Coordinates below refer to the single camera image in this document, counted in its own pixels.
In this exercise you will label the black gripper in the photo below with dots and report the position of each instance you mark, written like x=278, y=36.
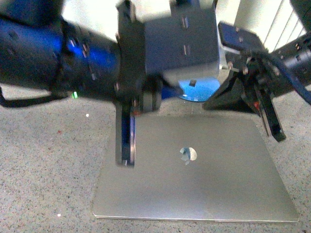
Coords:
x=135, y=89

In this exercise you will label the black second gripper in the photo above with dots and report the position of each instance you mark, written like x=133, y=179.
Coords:
x=258, y=79

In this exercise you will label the silver laptop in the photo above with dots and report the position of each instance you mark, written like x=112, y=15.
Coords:
x=195, y=168

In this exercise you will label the black blue robot arm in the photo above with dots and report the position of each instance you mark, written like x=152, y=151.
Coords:
x=40, y=49

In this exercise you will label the black second robot arm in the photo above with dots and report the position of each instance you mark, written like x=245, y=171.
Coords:
x=294, y=57

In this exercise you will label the dark wrist camera module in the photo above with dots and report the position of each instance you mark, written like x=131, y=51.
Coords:
x=238, y=39

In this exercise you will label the grey camera box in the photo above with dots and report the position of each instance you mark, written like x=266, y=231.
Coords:
x=183, y=45

